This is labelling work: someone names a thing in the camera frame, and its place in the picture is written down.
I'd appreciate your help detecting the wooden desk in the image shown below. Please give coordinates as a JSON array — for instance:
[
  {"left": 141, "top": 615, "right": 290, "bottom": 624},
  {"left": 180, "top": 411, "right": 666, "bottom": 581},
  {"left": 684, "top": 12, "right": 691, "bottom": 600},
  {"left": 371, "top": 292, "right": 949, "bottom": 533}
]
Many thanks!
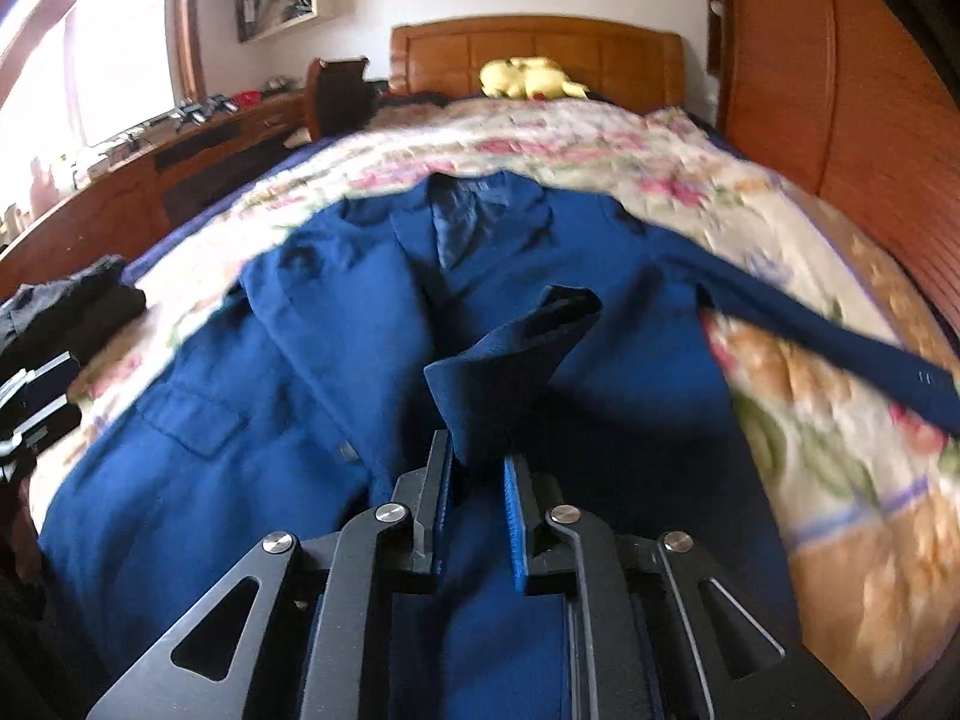
[{"left": 0, "top": 86, "right": 310, "bottom": 301}]

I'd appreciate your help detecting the wooden wardrobe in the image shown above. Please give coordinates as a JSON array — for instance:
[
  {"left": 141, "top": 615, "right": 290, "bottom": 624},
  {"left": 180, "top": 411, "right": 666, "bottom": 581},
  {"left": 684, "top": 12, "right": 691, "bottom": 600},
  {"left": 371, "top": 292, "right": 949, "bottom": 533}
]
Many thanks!
[{"left": 705, "top": 0, "right": 960, "bottom": 361}]

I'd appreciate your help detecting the blue suit jacket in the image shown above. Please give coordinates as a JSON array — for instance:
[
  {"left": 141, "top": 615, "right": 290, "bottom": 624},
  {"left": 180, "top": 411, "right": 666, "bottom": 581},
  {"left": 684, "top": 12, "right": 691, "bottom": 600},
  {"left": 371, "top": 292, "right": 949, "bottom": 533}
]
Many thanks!
[{"left": 37, "top": 171, "right": 960, "bottom": 720}]

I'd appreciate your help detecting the yellow plush toy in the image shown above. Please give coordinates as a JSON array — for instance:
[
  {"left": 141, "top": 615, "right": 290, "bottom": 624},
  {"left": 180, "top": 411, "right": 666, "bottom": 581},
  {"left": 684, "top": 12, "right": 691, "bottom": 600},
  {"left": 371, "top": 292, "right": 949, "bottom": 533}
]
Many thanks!
[{"left": 480, "top": 56, "right": 587, "bottom": 101}]

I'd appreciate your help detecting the window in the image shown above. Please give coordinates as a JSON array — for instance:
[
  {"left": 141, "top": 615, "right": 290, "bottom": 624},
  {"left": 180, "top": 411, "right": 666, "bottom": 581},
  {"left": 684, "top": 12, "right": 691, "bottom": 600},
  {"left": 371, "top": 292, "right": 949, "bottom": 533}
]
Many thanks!
[{"left": 0, "top": 0, "right": 188, "bottom": 192}]

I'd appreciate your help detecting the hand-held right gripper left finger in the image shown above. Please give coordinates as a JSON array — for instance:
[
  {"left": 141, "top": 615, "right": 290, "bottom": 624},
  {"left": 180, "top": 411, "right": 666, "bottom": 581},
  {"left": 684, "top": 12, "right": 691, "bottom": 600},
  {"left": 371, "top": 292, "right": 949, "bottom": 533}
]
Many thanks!
[{"left": 86, "top": 427, "right": 455, "bottom": 720}]

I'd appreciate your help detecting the wooden headboard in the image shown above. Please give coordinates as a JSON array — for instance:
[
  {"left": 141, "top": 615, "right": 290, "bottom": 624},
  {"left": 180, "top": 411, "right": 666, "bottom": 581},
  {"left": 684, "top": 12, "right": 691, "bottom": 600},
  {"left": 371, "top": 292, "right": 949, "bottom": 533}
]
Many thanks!
[{"left": 390, "top": 15, "right": 685, "bottom": 118}]

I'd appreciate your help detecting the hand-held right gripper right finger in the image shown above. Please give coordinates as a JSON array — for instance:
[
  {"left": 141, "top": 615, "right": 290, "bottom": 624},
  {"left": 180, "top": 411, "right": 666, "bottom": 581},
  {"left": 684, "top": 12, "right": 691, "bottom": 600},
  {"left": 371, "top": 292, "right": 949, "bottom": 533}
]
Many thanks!
[{"left": 504, "top": 453, "right": 871, "bottom": 720}]

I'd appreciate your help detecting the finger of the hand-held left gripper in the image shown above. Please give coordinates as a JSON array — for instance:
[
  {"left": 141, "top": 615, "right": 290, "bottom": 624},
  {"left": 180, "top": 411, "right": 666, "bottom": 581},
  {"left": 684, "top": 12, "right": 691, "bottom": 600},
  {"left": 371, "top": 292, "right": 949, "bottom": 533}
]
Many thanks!
[
  {"left": 0, "top": 403, "right": 82, "bottom": 482},
  {"left": 0, "top": 351, "right": 77, "bottom": 410}
]

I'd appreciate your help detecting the floral blanket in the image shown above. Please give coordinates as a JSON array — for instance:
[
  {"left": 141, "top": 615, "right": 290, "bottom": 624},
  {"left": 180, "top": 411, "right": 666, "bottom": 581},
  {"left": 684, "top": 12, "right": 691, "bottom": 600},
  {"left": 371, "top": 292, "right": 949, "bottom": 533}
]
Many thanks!
[{"left": 22, "top": 97, "right": 960, "bottom": 691}]

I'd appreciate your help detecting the black cloth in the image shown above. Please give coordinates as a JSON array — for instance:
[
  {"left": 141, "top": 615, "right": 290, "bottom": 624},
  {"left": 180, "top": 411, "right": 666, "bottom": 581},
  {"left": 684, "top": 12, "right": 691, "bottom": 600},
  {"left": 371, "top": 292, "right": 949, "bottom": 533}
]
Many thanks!
[{"left": 0, "top": 255, "right": 146, "bottom": 376}]

